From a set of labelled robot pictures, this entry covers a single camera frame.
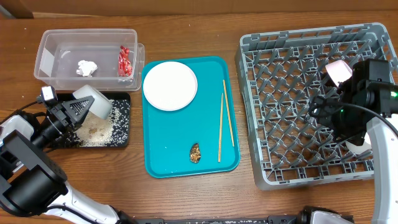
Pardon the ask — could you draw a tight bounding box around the teal plastic tray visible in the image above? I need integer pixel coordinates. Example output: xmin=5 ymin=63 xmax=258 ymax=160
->
xmin=142 ymin=56 xmax=241 ymax=179

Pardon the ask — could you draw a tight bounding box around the left wooden chopstick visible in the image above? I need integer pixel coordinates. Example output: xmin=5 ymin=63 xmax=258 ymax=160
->
xmin=218 ymin=93 xmax=224 ymax=163

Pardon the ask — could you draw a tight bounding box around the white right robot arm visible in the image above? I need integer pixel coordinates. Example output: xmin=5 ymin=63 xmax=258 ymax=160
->
xmin=308 ymin=59 xmax=397 ymax=223

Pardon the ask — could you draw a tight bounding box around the pink shallow bowl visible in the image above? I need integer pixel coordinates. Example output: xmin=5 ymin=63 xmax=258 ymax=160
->
xmin=325 ymin=60 xmax=353 ymax=86

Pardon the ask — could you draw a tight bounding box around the white cup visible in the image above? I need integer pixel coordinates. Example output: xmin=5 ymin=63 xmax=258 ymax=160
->
xmin=345 ymin=133 xmax=371 ymax=154

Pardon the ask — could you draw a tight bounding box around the brown food scrap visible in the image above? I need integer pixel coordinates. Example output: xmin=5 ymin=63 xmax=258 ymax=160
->
xmin=190 ymin=143 xmax=201 ymax=164

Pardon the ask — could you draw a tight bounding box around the white tissue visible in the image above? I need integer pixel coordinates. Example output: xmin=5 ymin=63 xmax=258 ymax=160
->
xmin=76 ymin=60 xmax=98 ymax=77

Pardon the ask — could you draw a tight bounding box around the large pink plate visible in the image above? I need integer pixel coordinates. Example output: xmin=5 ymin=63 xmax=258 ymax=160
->
xmin=143 ymin=61 xmax=198 ymax=111

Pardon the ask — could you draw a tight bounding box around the wooden chopstick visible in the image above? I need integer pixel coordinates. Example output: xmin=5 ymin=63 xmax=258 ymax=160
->
xmin=218 ymin=93 xmax=224 ymax=163
xmin=223 ymin=80 xmax=234 ymax=147

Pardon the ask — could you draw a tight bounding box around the black tray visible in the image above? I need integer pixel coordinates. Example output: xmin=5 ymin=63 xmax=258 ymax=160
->
xmin=46 ymin=91 xmax=131 ymax=149

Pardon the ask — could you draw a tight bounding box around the red snack wrapper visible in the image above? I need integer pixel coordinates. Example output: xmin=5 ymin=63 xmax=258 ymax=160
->
xmin=118 ymin=46 xmax=132 ymax=77

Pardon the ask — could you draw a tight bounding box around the grey-green bowl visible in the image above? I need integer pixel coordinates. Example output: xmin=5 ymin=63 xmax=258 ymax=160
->
xmin=73 ymin=85 xmax=113 ymax=119

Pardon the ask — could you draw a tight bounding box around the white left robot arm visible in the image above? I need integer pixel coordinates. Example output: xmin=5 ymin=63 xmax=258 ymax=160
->
xmin=1 ymin=96 xmax=135 ymax=223

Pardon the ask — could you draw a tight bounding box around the grey dishwasher rack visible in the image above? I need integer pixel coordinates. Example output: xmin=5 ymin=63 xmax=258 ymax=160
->
xmin=236 ymin=23 xmax=397 ymax=190

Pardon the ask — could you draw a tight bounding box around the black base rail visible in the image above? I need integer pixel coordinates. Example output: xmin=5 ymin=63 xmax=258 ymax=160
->
xmin=134 ymin=206 xmax=354 ymax=224

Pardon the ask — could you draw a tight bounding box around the right wooden chopstick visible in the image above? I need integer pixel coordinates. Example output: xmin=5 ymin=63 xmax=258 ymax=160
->
xmin=223 ymin=80 xmax=234 ymax=147

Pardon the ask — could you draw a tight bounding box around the clear plastic bin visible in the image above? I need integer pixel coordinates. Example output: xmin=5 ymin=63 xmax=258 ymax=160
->
xmin=34 ymin=29 xmax=145 ymax=91

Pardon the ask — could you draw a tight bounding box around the pile of rice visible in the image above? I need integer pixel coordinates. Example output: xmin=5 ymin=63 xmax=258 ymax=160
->
xmin=55 ymin=98 xmax=130 ymax=147

